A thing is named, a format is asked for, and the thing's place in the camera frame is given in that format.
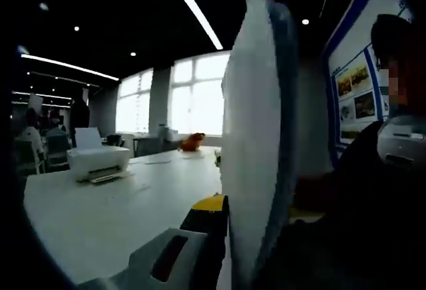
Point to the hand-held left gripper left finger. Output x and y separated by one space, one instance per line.
139 263

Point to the narrow window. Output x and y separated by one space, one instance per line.
134 103

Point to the person in dark clothing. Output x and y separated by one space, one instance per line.
366 230

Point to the white table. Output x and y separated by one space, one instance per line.
100 217

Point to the stack of white printing papers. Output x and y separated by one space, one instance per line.
253 120

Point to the person's head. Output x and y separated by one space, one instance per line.
389 37

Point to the white office chair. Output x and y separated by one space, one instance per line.
30 157
58 150

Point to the white neck-worn device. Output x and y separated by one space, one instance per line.
402 137

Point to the grey office chair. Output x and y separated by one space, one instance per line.
149 146

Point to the white printer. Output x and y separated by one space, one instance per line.
100 160

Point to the orange plush toy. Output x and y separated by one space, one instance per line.
193 142

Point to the large window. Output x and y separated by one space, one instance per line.
199 97

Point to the blue white wall poster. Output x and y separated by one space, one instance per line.
352 87

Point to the linear ceiling light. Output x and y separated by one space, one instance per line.
193 7
70 66

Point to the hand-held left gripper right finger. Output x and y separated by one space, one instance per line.
306 215

